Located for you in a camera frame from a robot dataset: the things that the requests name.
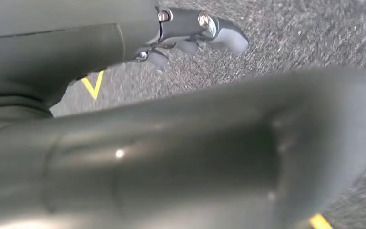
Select yellow floor tape square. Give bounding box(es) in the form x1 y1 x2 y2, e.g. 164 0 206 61
81 70 105 101

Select small yellow tape piece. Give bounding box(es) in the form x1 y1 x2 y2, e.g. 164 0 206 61
308 213 334 229

